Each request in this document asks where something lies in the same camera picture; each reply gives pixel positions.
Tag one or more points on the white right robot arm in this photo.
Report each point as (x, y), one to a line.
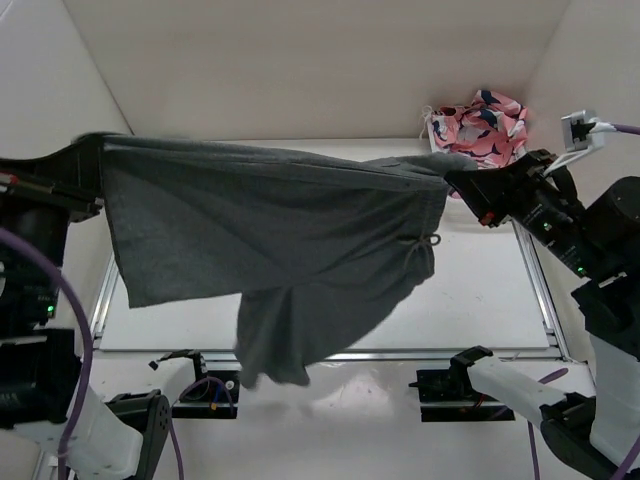
(596, 435)

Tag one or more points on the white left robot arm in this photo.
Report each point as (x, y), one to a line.
(46, 360)

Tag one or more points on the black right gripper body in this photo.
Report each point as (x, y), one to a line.
(545, 212)

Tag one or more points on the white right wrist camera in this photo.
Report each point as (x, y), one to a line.
(578, 129)

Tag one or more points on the grey shorts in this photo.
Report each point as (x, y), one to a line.
(320, 250)

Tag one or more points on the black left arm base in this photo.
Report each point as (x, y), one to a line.
(193, 390)

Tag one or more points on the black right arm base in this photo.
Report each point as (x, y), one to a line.
(442, 400)

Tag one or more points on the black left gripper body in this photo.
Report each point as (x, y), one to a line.
(33, 207)

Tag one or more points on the pink patterned shorts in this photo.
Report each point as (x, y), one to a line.
(491, 130)

